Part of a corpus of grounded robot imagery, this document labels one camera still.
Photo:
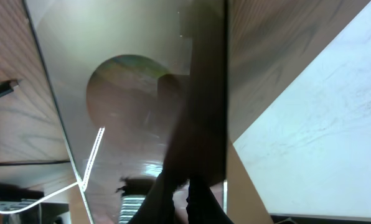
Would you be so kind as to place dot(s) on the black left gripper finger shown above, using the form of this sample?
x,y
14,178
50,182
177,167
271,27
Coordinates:
x,y
196,154

